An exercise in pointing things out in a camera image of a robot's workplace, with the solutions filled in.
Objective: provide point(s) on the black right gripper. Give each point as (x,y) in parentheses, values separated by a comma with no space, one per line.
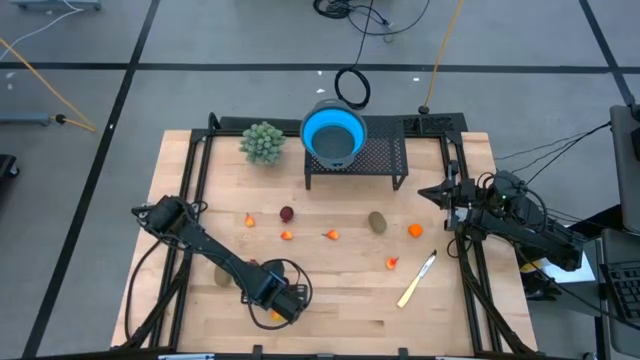
(465,200)

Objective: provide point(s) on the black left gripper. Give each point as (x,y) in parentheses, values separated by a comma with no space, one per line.
(292,305)

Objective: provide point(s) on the red yellow mango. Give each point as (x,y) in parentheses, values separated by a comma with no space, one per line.
(276,316)

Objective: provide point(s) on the orange tangerine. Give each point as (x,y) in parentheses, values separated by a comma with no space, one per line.
(415,230)

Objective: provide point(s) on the brown kiwi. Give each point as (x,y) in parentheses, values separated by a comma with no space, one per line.
(220,277)
(377,222)

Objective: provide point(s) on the small orange fruit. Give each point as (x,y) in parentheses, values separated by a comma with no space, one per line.
(286,235)
(249,220)
(333,235)
(391,263)

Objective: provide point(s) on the blue collapsible bowl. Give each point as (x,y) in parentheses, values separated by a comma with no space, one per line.
(312,132)

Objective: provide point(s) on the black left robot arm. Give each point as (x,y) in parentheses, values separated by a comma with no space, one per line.
(210,245)

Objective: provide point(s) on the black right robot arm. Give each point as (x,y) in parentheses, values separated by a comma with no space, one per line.
(540,235)

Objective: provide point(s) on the black perforated metal shelf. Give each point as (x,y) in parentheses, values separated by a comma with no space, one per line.
(385,155)

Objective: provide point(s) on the white board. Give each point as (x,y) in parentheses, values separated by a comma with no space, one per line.
(570,270)

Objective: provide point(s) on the green succulent in pot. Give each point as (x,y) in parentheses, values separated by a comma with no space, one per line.
(262,142)

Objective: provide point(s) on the grey desk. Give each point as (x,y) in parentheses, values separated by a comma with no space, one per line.
(622,240)

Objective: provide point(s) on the grey monitor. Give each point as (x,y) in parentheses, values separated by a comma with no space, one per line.
(627,165)

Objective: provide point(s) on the black keyboard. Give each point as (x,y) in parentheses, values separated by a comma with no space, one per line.
(625,295)

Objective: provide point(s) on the black floor object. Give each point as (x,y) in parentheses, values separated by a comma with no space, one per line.
(7,165)

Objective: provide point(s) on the grey floor base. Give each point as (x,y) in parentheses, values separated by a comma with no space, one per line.
(25,118)

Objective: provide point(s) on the grey floor platform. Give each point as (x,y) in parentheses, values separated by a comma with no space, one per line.
(55,4)

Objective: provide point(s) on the black frame clip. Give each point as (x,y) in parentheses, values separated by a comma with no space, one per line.
(403,353)
(257,351)

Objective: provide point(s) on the black aluminium table frame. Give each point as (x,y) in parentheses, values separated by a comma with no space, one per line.
(230,124)

